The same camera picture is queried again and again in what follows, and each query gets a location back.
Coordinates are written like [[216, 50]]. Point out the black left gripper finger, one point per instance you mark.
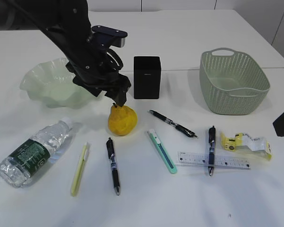
[[118, 96]]

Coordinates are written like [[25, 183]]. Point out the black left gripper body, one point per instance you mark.
[[96, 69]]

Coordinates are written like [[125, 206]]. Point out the yellow pear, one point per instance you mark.
[[122, 120]]

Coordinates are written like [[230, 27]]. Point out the mint green utility knife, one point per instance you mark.
[[162, 151]]

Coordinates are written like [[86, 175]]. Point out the clear water bottle green label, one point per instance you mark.
[[24, 162]]

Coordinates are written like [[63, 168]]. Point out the yellow utility knife packaging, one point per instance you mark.
[[243, 142]]

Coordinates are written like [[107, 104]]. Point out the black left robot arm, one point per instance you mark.
[[64, 22]]

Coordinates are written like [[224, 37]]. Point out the black square pen holder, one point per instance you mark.
[[147, 77]]

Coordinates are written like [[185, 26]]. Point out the green wavy glass plate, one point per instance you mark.
[[51, 83]]

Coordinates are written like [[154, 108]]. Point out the black gel pen centre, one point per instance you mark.
[[177, 126]]

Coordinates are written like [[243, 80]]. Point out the black gel pen left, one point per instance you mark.
[[114, 168]]

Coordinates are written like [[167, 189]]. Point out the yellow-green pen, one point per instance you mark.
[[79, 170]]

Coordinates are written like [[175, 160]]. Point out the clear plastic ruler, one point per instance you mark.
[[195, 159]]

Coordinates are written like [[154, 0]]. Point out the black blue gel pen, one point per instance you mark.
[[211, 159]]

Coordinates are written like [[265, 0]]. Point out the green perforated plastic basket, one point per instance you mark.
[[232, 84]]

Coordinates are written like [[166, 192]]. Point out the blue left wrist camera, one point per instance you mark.
[[106, 36]]

